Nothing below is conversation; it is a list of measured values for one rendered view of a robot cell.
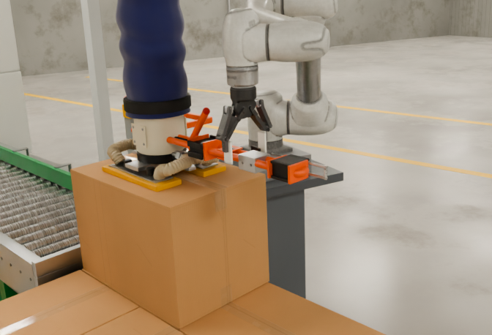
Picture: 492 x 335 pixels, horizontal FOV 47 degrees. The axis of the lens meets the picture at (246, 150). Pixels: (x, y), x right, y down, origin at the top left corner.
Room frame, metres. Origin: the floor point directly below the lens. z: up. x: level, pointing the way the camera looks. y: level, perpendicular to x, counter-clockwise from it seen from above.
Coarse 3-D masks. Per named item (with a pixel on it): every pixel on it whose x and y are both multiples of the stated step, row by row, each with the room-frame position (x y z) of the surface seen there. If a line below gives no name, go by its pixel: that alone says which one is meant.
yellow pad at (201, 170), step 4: (212, 164) 1.87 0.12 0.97; (216, 164) 1.87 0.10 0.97; (220, 164) 1.88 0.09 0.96; (196, 168) 1.84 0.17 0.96; (200, 168) 1.83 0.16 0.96; (204, 168) 1.83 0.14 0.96; (208, 168) 1.83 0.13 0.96; (212, 168) 1.83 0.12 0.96; (216, 168) 1.84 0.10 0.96; (220, 168) 1.85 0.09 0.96; (224, 168) 1.86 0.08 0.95; (192, 172) 1.84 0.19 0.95; (196, 172) 1.83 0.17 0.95; (200, 172) 1.81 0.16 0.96; (204, 172) 1.80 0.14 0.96; (208, 172) 1.81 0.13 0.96; (212, 172) 1.82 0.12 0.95; (216, 172) 1.83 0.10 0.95; (204, 176) 1.80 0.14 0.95
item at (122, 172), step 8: (128, 160) 1.87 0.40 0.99; (104, 168) 1.90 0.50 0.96; (112, 168) 1.88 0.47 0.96; (120, 168) 1.86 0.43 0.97; (128, 168) 1.86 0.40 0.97; (152, 168) 1.77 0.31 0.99; (120, 176) 1.83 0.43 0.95; (128, 176) 1.79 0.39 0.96; (136, 176) 1.78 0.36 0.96; (144, 176) 1.76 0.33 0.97; (152, 176) 1.76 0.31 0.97; (168, 176) 1.75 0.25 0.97; (144, 184) 1.72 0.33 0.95; (152, 184) 1.69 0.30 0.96; (160, 184) 1.69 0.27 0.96; (168, 184) 1.70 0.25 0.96; (176, 184) 1.72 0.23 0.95
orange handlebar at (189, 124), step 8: (208, 120) 2.08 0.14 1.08; (184, 136) 1.82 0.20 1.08; (176, 144) 1.77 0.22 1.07; (184, 144) 1.74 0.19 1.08; (208, 152) 1.65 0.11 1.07; (216, 152) 1.63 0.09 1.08; (232, 152) 1.63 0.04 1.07; (240, 152) 1.61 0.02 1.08; (256, 160) 1.51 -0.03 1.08; (264, 168) 1.48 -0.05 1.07; (304, 168) 1.41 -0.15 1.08; (296, 176) 1.40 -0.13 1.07
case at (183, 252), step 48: (96, 192) 1.84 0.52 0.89; (144, 192) 1.67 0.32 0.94; (192, 192) 1.65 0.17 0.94; (240, 192) 1.72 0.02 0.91; (96, 240) 1.87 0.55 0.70; (144, 240) 1.64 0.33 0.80; (192, 240) 1.58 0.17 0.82; (240, 240) 1.72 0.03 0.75; (144, 288) 1.66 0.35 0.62; (192, 288) 1.57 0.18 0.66; (240, 288) 1.71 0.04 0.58
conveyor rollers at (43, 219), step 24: (0, 168) 3.37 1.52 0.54; (0, 192) 2.92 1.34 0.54; (24, 192) 2.91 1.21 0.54; (48, 192) 2.91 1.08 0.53; (72, 192) 2.84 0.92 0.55; (0, 216) 2.56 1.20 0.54; (24, 216) 2.55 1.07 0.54; (48, 216) 2.54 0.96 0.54; (72, 216) 2.53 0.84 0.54; (24, 240) 2.27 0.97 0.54; (48, 240) 2.25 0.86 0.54; (72, 240) 2.24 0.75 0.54
